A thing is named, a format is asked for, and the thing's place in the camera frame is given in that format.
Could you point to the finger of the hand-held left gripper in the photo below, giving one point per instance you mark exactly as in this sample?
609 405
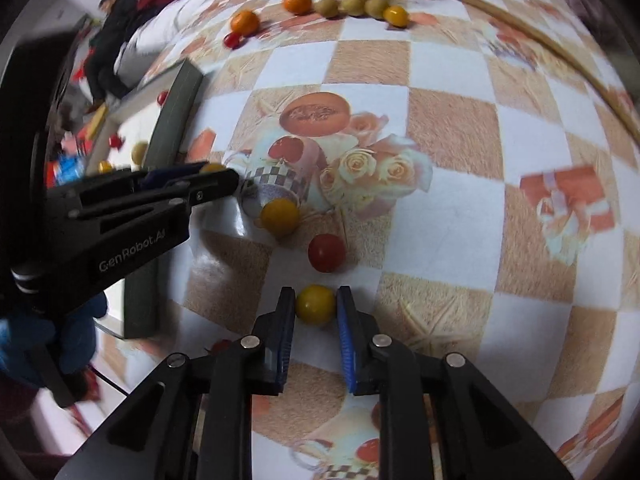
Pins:
170 174
215 187

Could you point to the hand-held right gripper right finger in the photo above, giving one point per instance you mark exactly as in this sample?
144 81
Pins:
346 340

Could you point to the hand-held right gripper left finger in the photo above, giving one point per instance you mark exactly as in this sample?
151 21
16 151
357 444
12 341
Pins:
286 340

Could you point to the yellow cherry tomato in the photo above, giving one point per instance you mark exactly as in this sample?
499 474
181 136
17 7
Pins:
315 304
280 218
105 166
140 152
213 167
396 16

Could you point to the grey rectangular box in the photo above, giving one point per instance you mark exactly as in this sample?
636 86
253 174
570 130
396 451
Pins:
172 115

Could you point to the person's left hand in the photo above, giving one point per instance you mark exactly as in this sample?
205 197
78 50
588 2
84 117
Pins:
75 340

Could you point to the blue packet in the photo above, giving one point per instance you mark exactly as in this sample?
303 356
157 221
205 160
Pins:
67 169

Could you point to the cream sofa cover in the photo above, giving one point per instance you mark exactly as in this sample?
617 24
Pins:
165 40

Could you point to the dark clothing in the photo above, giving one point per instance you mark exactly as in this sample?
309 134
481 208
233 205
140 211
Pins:
112 45

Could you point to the checkered printed tablecloth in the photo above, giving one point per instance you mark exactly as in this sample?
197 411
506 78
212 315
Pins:
450 210

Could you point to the small orange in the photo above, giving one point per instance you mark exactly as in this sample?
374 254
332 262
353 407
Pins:
297 3
245 23

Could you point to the dark red cloth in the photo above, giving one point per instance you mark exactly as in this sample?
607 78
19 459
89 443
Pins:
160 0

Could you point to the green round fruit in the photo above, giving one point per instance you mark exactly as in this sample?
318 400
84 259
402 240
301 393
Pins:
376 7
352 5
328 7

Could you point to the long curved wooden stick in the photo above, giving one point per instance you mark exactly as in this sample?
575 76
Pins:
550 50

